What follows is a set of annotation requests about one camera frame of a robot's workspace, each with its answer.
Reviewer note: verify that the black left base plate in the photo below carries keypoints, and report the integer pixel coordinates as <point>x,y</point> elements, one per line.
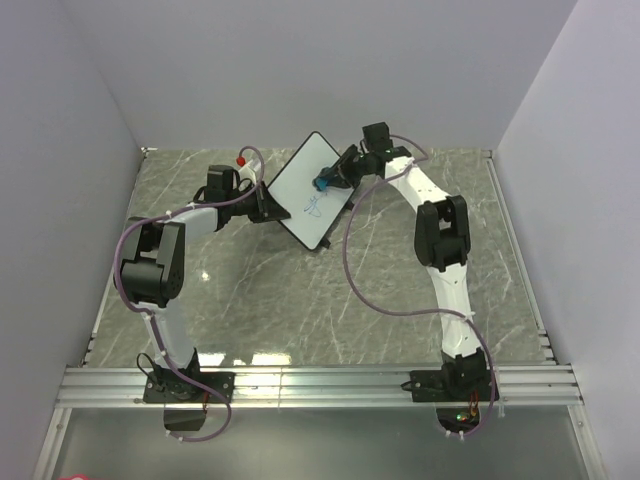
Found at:
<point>167,388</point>

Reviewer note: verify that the aluminium right side rail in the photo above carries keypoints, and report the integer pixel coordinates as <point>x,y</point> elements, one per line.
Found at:
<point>543,337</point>

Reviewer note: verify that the aluminium rail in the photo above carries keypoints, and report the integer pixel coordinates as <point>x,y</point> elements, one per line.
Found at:
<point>315,387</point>
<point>543,337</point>

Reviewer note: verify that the small black-framed whiteboard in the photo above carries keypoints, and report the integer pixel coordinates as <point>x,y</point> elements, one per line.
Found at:
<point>312,212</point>

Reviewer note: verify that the blue whiteboard eraser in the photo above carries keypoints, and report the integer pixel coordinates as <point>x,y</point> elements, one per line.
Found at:
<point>323,180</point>

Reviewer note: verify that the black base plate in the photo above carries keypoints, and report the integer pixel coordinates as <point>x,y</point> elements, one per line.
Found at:
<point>167,388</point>
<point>436,386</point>

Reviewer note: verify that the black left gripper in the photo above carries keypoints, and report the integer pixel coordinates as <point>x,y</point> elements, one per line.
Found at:
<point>267,208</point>

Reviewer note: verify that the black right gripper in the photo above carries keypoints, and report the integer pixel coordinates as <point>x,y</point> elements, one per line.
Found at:
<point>342,170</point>

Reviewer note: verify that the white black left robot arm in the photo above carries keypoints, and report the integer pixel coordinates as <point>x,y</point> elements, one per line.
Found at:
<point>149,265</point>

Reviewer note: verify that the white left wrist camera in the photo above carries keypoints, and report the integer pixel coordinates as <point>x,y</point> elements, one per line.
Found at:
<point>249,169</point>

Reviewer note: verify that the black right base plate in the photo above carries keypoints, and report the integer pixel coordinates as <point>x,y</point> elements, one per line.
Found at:
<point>436,386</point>

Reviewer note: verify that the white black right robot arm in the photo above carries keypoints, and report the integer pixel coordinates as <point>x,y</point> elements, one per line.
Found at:
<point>442,243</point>

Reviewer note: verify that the aluminium front rail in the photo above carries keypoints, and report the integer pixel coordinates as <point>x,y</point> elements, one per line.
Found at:
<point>315,387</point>

